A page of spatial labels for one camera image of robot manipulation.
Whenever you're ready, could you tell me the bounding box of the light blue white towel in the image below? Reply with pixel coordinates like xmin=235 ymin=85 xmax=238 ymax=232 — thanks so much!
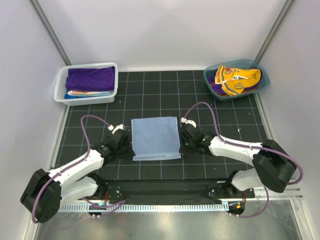
xmin=131 ymin=116 xmax=181 ymax=162

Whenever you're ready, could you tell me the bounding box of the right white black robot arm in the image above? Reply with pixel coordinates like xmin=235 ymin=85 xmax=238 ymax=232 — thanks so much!
xmin=179 ymin=120 xmax=297 ymax=198

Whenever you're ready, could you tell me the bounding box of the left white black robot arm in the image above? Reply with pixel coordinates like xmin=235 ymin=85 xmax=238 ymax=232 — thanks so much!
xmin=20 ymin=127 xmax=132 ymax=224

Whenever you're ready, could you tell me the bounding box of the orange patterned folded towel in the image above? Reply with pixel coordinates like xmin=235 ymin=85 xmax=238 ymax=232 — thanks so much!
xmin=66 ymin=90 xmax=115 ymax=97

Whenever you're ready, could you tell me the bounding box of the white plastic basket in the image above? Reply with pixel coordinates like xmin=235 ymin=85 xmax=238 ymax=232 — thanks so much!
xmin=53 ymin=62 xmax=119 ymax=106

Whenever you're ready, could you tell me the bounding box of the teal plastic bin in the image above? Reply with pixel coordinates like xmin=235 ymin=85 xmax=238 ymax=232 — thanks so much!
xmin=203 ymin=59 xmax=270 ymax=102

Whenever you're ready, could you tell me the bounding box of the yellow purple patterned towel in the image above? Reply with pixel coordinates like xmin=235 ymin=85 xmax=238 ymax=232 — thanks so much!
xmin=208 ymin=65 xmax=263 ymax=97

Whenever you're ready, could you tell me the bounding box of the blue folded towel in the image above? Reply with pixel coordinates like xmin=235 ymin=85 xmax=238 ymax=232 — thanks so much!
xmin=64 ymin=93 xmax=76 ymax=99

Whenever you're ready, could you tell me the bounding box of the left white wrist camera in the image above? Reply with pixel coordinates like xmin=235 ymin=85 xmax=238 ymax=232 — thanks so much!
xmin=112 ymin=123 xmax=126 ymax=134

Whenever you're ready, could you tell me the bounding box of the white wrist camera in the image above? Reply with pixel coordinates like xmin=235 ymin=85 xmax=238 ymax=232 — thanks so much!
xmin=112 ymin=123 xmax=126 ymax=134
xmin=185 ymin=120 xmax=197 ymax=128

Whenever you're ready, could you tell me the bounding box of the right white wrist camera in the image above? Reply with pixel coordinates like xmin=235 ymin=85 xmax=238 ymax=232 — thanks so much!
xmin=185 ymin=120 xmax=197 ymax=128

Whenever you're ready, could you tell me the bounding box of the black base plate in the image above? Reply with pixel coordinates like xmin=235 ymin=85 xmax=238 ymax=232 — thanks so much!
xmin=92 ymin=179 xmax=255 ymax=201

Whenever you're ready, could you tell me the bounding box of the white slotted cable duct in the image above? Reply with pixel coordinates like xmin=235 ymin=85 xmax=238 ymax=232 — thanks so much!
xmin=58 ymin=201 xmax=229 ymax=214

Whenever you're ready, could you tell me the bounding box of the aluminium rail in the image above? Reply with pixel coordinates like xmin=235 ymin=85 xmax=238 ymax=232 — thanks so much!
xmin=31 ymin=180 xmax=305 ymax=203

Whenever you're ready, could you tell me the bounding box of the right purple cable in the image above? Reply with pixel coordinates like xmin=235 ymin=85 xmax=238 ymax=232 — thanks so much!
xmin=181 ymin=101 xmax=304 ymax=218

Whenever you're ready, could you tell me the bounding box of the left aluminium frame post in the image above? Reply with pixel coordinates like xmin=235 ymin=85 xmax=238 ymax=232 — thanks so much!
xmin=28 ymin=0 xmax=72 ymax=66

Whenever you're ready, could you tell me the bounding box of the aluminium frame post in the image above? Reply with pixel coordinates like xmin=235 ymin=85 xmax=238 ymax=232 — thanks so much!
xmin=254 ymin=0 xmax=296 ymax=64
xmin=28 ymin=0 xmax=72 ymax=66

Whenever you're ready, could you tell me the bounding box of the right aluminium frame post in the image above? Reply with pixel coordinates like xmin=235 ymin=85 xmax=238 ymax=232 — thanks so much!
xmin=254 ymin=0 xmax=296 ymax=64

